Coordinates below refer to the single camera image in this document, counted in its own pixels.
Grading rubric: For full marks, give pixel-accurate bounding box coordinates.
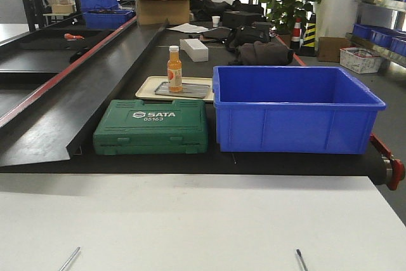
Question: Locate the green-handled screwdriver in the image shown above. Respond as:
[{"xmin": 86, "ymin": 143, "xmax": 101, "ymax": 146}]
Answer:
[
  {"xmin": 58, "ymin": 246, "xmax": 81, "ymax": 271},
  {"xmin": 296, "ymin": 249, "xmax": 308, "ymax": 271}
]

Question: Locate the small metal tray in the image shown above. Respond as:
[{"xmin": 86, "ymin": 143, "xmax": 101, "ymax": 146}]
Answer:
[{"xmin": 154, "ymin": 82, "xmax": 210, "ymax": 99}]

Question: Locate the cream plastic tray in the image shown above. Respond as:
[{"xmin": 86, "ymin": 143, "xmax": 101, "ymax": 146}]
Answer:
[{"xmin": 135, "ymin": 76, "xmax": 214, "ymax": 103}]

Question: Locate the orange juice bottle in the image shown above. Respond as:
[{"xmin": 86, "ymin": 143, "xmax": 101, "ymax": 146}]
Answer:
[{"xmin": 167, "ymin": 45, "xmax": 183, "ymax": 93}]

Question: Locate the white rectangular box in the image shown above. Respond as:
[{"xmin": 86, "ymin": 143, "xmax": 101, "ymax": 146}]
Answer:
[{"xmin": 180, "ymin": 39, "xmax": 209, "ymax": 62}]

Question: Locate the green SATA tool case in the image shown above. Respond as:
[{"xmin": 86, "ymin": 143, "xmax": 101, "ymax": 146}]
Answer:
[{"xmin": 93, "ymin": 100, "xmax": 208, "ymax": 155}]

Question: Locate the large blue plastic bin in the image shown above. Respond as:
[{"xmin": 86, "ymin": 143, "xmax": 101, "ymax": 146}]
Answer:
[{"xmin": 213, "ymin": 66, "xmax": 386, "ymax": 154}]

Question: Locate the dark brown cloth bundle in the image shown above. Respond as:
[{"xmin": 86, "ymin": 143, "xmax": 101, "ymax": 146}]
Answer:
[{"xmin": 228, "ymin": 41, "xmax": 294, "ymax": 65}]

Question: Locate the white paper cup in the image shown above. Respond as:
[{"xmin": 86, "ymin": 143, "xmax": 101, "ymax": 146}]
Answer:
[{"xmin": 212, "ymin": 16, "xmax": 220, "ymax": 27}]

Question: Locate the black bag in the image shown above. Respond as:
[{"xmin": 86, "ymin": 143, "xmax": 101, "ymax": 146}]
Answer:
[{"xmin": 225, "ymin": 25, "xmax": 270, "ymax": 52}]

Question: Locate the black equipment box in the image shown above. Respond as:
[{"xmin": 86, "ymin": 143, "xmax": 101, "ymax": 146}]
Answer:
[{"xmin": 222, "ymin": 11, "xmax": 265, "ymax": 29}]

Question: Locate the red white traffic cone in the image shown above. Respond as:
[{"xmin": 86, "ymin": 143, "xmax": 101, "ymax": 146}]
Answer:
[{"xmin": 290, "ymin": 17, "xmax": 301, "ymax": 50}]

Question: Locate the large cardboard box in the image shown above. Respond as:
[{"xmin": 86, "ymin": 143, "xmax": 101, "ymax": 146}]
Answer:
[{"xmin": 136, "ymin": 0, "xmax": 190, "ymax": 25}]

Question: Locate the black yellow traffic cone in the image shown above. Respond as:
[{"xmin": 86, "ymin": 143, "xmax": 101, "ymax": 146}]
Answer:
[{"xmin": 299, "ymin": 13, "xmax": 317, "ymax": 56}]

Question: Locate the small brown cardboard box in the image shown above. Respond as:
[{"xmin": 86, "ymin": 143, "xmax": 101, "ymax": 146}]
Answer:
[{"xmin": 317, "ymin": 37, "xmax": 351, "ymax": 63}]

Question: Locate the blue bin with cables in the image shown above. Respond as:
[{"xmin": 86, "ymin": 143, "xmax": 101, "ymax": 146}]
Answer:
[{"xmin": 82, "ymin": 10, "xmax": 134, "ymax": 29}]

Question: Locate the orange handled tool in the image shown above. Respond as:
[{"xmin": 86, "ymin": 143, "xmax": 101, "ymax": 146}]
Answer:
[{"xmin": 64, "ymin": 33, "xmax": 84, "ymax": 41}]

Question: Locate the white wire basket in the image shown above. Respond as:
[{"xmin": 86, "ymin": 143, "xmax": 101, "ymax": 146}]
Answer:
[{"xmin": 340, "ymin": 47, "xmax": 384, "ymax": 74}]

